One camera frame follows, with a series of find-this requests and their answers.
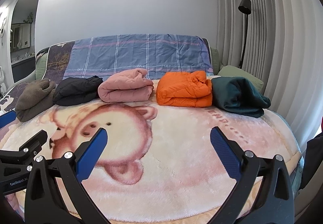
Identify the green pillow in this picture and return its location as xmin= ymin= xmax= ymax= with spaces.
xmin=35 ymin=47 xmax=49 ymax=81
xmin=217 ymin=65 xmax=264 ymax=92

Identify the dark vanity cabinet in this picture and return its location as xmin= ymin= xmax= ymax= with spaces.
xmin=11 ymin=58 xmax=36 ymax=83

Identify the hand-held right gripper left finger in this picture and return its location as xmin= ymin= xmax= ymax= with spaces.
xmin=24 ymin=128 xmax=119 ymax=224

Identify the white bear figurine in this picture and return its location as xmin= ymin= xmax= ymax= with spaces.
xmin=0 ymin=65 xmax=7 ymax=93

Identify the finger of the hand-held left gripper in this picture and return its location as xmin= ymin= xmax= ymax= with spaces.
xmin=0 ymin=130 xmax=48 ymax=164
xmin=0 ymin=110 xmax=17 ymax=129

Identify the arched wall niche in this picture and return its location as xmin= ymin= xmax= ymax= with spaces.
xmin=10 ymin=0 xmax=42 ymax=83

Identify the black floor lamp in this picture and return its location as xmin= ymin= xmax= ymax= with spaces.
xmin=238 ymin=0 xmax=252 ymax=69

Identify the grey pleated curtain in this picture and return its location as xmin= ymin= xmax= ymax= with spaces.
xmin=216 ymin=0 xmax=323 ymax=139

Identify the square wall mirror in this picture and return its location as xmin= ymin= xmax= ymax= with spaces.
xmin=10 ymin=23 xmax=31 ymax=51

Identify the cream bear printed blanket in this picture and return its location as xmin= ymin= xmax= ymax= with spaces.
xmin=0 ymin=79 xmax=303 ymax=219

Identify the black puffer jacket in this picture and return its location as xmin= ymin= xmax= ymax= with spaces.
xmin=52 ymin=75 xmax=103 ymax=106

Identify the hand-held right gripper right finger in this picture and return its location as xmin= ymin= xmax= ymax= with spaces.
xmin=210 ymin=126 xmax=294 ymax=224

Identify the dark clothing pile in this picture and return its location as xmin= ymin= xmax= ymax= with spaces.
xmin=300 ymin=117 xmax=323 ymax=189

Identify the grey-brown fleece garment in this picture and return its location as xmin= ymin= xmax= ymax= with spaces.
xmin=15 ymin=78 xmax=57 ymax=122

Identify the dark floral bed quilt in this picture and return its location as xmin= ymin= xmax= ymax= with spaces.
xmin=0 ymin=82 xmax=31 ymax=113

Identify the blue plaid pillow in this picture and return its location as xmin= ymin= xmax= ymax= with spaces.
xmin=63 ymin=33 xmax=212 ymax=81

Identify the dark teal garment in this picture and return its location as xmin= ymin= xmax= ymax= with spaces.
xmin=211 ymin=76 xmax=271 ymax=118

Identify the pink quilted jacket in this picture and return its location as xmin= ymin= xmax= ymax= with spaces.
xmin=98 ymin=68 xmax=154 ymax=103

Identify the dark floral pillow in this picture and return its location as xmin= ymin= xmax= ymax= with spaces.
xmin=47 ymin=41 xmax=76 ymax=79

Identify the orange puffer jacket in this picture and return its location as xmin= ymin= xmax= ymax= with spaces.
xmin=156 ymin=71 xmax=213 ymax=107

